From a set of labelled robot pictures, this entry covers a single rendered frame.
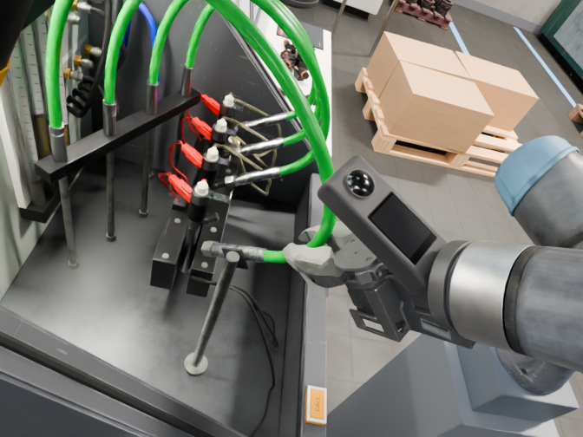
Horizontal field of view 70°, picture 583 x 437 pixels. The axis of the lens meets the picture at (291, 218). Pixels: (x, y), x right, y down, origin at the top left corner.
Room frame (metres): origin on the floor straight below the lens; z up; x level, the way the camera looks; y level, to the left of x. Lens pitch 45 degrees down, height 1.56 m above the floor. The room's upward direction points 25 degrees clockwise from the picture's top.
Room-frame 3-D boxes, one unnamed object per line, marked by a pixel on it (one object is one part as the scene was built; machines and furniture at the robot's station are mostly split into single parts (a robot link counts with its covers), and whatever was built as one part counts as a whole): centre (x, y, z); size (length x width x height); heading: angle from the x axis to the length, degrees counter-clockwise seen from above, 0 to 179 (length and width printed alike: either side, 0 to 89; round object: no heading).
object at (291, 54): (1.17, 0.18, 1.01); 0.23 x 0.11 x 0.06; 14
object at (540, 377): (0.58, -0.57, 0.95); 0.15 x 0.15 x 0.10
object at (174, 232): (0.54, 0.17, 0.91); 0.34 x 0.10 x 0.15; 14
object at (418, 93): (3.10, -0.75, 0.24); 1.30 x 0.89 x 0.47; 110
